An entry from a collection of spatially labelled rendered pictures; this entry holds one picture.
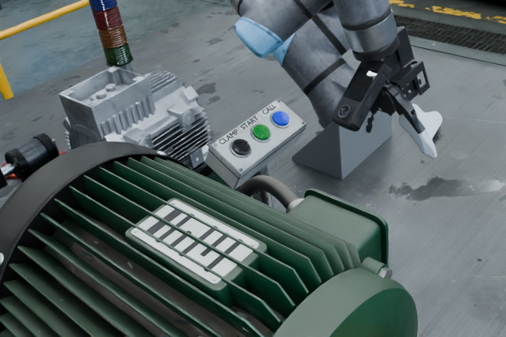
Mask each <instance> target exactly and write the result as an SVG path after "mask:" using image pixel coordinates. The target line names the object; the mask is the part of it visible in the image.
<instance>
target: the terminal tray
mask: <svg viewBox="0 0 506 337"><path fill-rule="evenodd" d="M112 68H114V70H113V71H110V69H112ZM137 77H140V79H138V80H137V79H136V78H137ZM67 91H70V93H66V92H67ZM59 98H60V100H61V102H62V106H63V108H64V111H65V113H66V115H67V117H68V120H69V123H70V126H71V127H72V126H73V125H81V126H84V127H86V128H87V129H89V130H90V131H91V132H93V133H94V134H95V135H96V136H97V137H98V138H99V139H100V140H101V141H102V140H103V138H104V137H105V136H106V135H107V134H109V133H111V132H113V131H115V132H116V133H117V134H118V135H121V131H122V130H123V131H127V127H130V128H132V127H133V124H136V125H137V124H139V122H138V121H139V120H141V121H144V117H147V118H149V114H152V115H154V112H155V111H156V108H155V105H154V100H153V95H152V92H151V87H150V84H149V80H148V77H146V76H144V75H141V74H136V73H134V72H131V71H127V70H125V69H122V68H118V67H116V66H112V67H110V68H108V69H106V70H104V71H102V72H100V73H98V74H96V75H94V76H92V77H91V78H89V79H87V80H85V81H83V82H81V83H79V84H77V85H75V86H73V87H71V88H69V89H67V90H65V91H63V92H61V93H59ZM91 102H95V103H94V104H90V103H91ZM73 129H75V130H77V131H79V132H81V133H83V134H85V135H87V136H90V137H91V138H94V139H96V140H97V141H100V140H99V139H98V138H97V137H96V136H95V135H94V134H92V133H91V132H90V131H88V130H87V129H85V128H83V127H80V126H76V127H74V128H73Z"/></svg>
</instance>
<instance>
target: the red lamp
mask: <svg viewBox="0 0 506 337"><path fill-rule="evenodd" d="M91 11H92V13H93V17H94V20H95V22H96V28H97V29H99V30H109V29H114V28H117V27H118V26H120V25H121V24H122V23H123V21H122V19H121V16H120V11H119V8H118V5H116V6H115V7H113V8H111V9H108V10H105V11H93V10H91Z"/></svg>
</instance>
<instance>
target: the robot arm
mask: <svg viewBox="0 0 506 337"><path fill-rule="evenodd" d="M228 1H229V3H230V4H231V5H232V6H233V8H234V9H235V11H236V12H237V13H238V15H239V16H240V18H239V21H238V22H237V23H236V24H235V25H234V30H235V32H236V34H237V35H238V36H239V38H240V39H241V40H242V42H243V43H244V44H245V45H246V47H247V48H248V49H250V51H251V52H253V54H254V55H256V56H257V57H260V58H264V57H266V56H268V55H269V54H271V53H273V55H274V56H275V58H276V59H277V60H278V62H279V63H280V64H281V67H282V68H283V69H285V70H286V71H287V73H288V74H289V75H290V76H291V78H292V79H293V80H294V82H295V83H296V84H297V85H298V86H299V87H300V88H301V89H302V91H303V92H304V93H305V94H306V96H307V97H308V98H309V100H310V101H311V104H312V106H313V108H314V110H315V112H316V114H317V116H318V118H319V123H320V125H321V126H322V127H323V128H324V129H325V128H326V127H327V126H328V125H329V124H331V123H332V122H333V121H334V122H335V123H336V124H338V125H339V126H342V127H343V128H346V129H348V130H351V131H353V132H357V131H358V130H359V129H360V128H361V126H363V128H364V130H365V132H367V133H370V132H371V130H372V127H373V125H372V121H373V120H374V118H373V116H374V114H375V113H376V112H377V111H382V112H384V113H387V114H388V115H389V116H392V115H393V113H395V112H396V111H397V113H398V115H400V116H399V123H400V125H401V126H402V127H403V129H405V130H406V131H407V132H408V133H409V134H410V135H411V137H412V138H413V141H414V142H415V143H416V144H417V145H418V146H419V148H420V149H421V151H422V153H424V154H426V155H428V156H430V157H433V158H435V157H437V151H436V148H435V146H434V143H433V141H432V138H433V137H434V134H435V133H436V131H437V130H438V128H439V126H440V125H441V123H442V116H441V115H440V114H439V113H438V112H437V111H432V112H428V113H425V112H423V111H422V110H421V109H420V107H419V106H418V105H415V104H411V102H410V101H411V100H412V99H413V98H414V97H416V96H417V95H418V93H419V94H420V95H422V94H423V93H424V92H425V91H426V90H428V89H429V88H430V85H429V82H428V77H427V74H426V71H425V66H424V63H423V61H422V60H418V59H415V58H414V56H413V51H412V48H411V45H410V40H409V38H408V34H407V30H406V27H404V26H399V27H397V26H396V22H395V18H394V15H393V13H392V8H391V6H390V3H389V0H228ZM349 49H351V50H352V52H353V55H354V57H355V59H357V60H358V61H360V62H361V63H360V65H359V67H358V68H357V70H355V69H353V68H352V67H350V66H349V65H348V64H347V63H346V61H345V60H344V59H343V57H342V55H343V54H344V53H346V52H347V51H348V50H349ZM415 63H417V64H416V65H415V66H413V67H412V66H411V65H414V64H415ZM421 71H423V74H424V78H425V84H423V85H422V86H421V87H420V84H422V81H421V79H420V78H418V77H417V75H418V74H419V73H420V72H421Z"/></svg>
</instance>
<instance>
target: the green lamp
mask: <svg viewBox="0 0 506 337"><path fill-rule="evenodd" d="M103 50H104V52H105V58H106V60H107V63H108V64H109V65H121V64H124V63H126V62H129V61H130V60H131V59H132V55H131V51H130V47H129V43H128V41H127V43H125V44H124V45H122V46H120V47H116V48H111V49H108V48H104V47H103Z"/></svg>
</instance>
